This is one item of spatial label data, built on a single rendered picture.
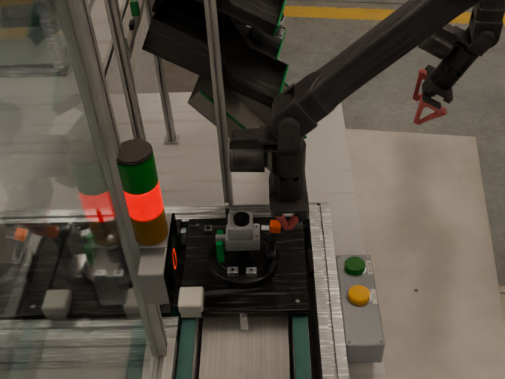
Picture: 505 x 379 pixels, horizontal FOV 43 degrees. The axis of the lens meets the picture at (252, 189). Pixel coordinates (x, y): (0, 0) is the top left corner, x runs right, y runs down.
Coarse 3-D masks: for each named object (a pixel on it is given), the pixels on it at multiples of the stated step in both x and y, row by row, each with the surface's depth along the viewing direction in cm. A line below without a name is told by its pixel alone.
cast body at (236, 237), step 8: (232, 216) 118; (240, 216) 117; (248, 216) 116; (232, 224) 116; (240, 224) 116; (248, 224) 116; (256, 224) 120; (232, 232) 116; (240, 232) 116; (248, 232) 116; (256, 232) 119; (216, 240) 120; (224, 240) 120; (232, 240) 118; (240, 240) 118; (248, 240) 118; (256, 240) 118; (232, 248) 119; (240, 248) 119; (248, 248) 119; (256, 248) 119
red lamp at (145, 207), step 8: (152, 192) 84; (160, 192) 86; (128, 200) 84; (136, 200) 84; (144, 200) 84; (152, 200) 85; (160, 200) 86; (128, 208) 86; (136, 208) 85; (144, 208) 85; (152, 208) 85; (160, 208) 87; (136, 216) 86; (144, 216) 86; (152, 216) 86
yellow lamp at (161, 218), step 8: (160, 216) 88; (136, 224) 87; (144, 224) 87; (152, 224) 87; (160, 224) 88; (136, 232) 89; (144, 232) 88; (152, 232) 88; (160, 232) 89; (136, 240) 90; (144, 240) 89; (152, 240) 89; (160, 240) 90
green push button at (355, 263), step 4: (352, 256) 124; (356, 256) 125; (348, 260) 124; (352, 260) 124; (356, 260) 124; (360, 260) 124; (348, 264) 123; (352, 264) 123; (356, 264) 123; (360, 264) 123; (364, 264) 123; (348, 268) 122; (352, 268) 122; (356, 268) 122; (360, 268) 122; (364, 268) 123; (348, 272) 123; (352, 272) 122; (356, 272) 122; (360, 272) 122
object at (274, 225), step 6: (270, 222) 118; (276, 222) 118; (264, 228) 118; (270, 228) 117; (276, 228) 117; (270, 234) 120; (276, 234) 119; (270, 240) 120; (276, 240) 120; (270, 246) 121; (270, 252) 122
